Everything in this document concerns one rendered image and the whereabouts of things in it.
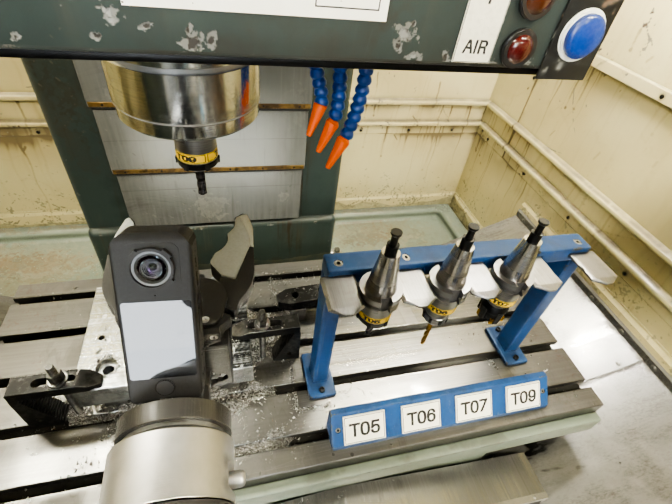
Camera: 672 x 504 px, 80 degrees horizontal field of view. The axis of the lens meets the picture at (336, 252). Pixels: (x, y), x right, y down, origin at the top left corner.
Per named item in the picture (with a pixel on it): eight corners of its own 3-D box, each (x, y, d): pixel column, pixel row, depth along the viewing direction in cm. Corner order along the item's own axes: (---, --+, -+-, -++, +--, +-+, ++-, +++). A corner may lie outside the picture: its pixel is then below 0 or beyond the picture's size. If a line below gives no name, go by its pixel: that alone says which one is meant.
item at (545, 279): (565, 290, 63) (568, 287, 63) (537, 294, 62) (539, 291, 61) (540, 259, 68) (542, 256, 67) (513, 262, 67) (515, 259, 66)
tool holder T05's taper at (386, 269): (391, 274, 59) (401, 239, 55) (400, 297, 56) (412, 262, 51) (362, 276, 58) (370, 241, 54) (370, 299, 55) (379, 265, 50)
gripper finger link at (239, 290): (220, 250, 37) (173, 324, 31) (218, 236, 36) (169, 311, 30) (268, 262, 37) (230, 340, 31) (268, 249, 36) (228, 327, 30)
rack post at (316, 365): (336, 396, 79) (358, 298, 59) (309, 400, 77) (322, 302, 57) (325, 352, 86) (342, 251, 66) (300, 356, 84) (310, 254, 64)
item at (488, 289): (505, 298, 60) (507, 294, 60) (474, 302, 59) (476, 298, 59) (483, 265, 65) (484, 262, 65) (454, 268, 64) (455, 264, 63)
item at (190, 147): (218, 145, 53) (215, 122, 51) (217, 165, 50) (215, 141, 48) (178, 144, 52) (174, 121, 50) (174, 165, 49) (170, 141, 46)
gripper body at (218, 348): (150, 333, 37) (130, 475, 29) (126, 271, 31) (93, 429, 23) (235, 325, 39) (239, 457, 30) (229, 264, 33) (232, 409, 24)
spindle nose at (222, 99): (257, 85, 54) (254, -20, 46) (265, 144, 43) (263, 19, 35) (128, 81, 51) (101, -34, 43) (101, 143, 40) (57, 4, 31)
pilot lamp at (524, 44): (528, 67, 30) (541, 34, 28) (502, 66, 29) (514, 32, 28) (523, 64, 30) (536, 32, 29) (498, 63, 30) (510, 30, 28)
